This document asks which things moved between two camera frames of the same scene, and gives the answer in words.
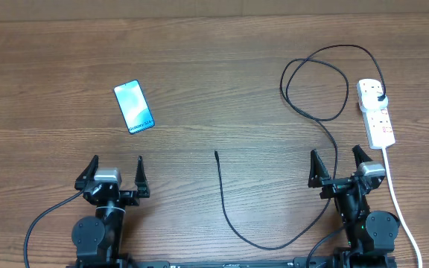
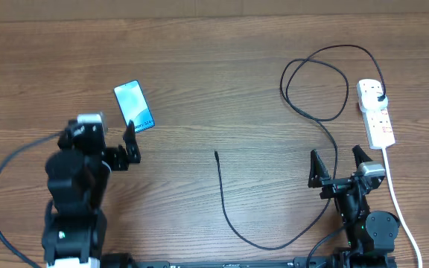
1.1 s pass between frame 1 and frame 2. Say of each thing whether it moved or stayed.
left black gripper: moved
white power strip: stayed
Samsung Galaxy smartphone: stayed
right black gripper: stayed
